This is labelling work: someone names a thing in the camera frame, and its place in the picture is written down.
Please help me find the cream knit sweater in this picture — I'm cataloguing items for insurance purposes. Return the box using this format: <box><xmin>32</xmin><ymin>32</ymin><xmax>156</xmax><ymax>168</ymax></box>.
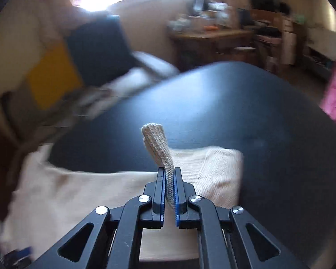
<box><xmin>0</xmin><ymin>123</ymin><xmax>245</xmax><ymax>262</ymax></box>

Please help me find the yellow cushion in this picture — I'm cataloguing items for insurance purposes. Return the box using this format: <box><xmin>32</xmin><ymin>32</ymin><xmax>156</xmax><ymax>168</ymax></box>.
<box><xmin>26</xmin><ymin>44</ymin><xmax>85</xmax><ymax>110</ymax></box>

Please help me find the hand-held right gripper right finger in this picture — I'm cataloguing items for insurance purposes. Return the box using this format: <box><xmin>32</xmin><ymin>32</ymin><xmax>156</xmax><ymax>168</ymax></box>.
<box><xmin>174</xmin><ymin>167</ymin><xmax>311</xmax><ymax>269</ymax></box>

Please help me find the white narrow cabinet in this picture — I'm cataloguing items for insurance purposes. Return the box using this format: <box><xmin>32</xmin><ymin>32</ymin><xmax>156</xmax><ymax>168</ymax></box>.
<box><xmin>281</xmin><ymin>16</ymin><xmax>296</xmax><ymax>65</ymax></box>

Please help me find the wooden desk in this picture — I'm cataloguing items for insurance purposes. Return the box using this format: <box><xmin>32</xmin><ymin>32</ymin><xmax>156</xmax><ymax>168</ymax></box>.
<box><xmin>167</xmin><ymin>27</ymin><xmax>256</xmax><ymax>72</ymax></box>

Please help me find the white round stool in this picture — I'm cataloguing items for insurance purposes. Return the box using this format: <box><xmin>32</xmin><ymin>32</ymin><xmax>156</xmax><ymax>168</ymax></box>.
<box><xmin>233</xmin><ymin>46</ymin><xmax>257</xmax><ymax>64</ymax></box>

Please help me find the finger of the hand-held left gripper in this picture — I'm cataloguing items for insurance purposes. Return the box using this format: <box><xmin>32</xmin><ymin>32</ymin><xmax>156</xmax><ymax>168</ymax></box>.
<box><xmin>3</xmin><ymin>246</ymin><xmax>34</xmax><ymax>267</ymax></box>

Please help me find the grey cushion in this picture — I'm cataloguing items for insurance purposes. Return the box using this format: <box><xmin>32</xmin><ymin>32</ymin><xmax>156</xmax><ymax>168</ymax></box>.
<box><xmin>0</xmin><ymin>89</ymin><xmax>47</xmax><ymax>146</ymax></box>

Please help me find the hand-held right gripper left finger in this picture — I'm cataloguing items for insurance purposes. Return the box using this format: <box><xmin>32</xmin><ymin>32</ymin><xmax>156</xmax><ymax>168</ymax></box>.
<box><xmin>31</xmin><ymin>167</ymin><xmax>166</xmax><ymax>269</ymax></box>

